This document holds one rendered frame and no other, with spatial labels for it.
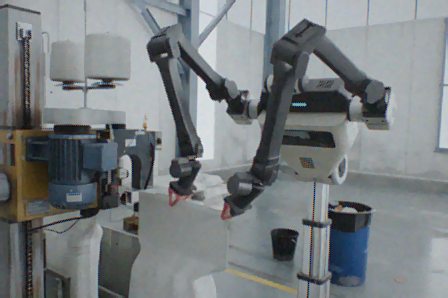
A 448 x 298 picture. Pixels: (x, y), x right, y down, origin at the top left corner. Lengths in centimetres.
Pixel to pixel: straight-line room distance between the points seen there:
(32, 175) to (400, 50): 862
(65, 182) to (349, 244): 262
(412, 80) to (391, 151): 159
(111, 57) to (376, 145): 836
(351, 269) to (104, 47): 280
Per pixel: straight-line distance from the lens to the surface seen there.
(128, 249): 229
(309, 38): 104
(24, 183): 149
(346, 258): 353
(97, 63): 143
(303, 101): 157
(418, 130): 921
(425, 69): 927
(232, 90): 161
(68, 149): 135
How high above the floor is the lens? 140
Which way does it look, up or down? 5 degrees down
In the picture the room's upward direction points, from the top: 2 degrees clockwise
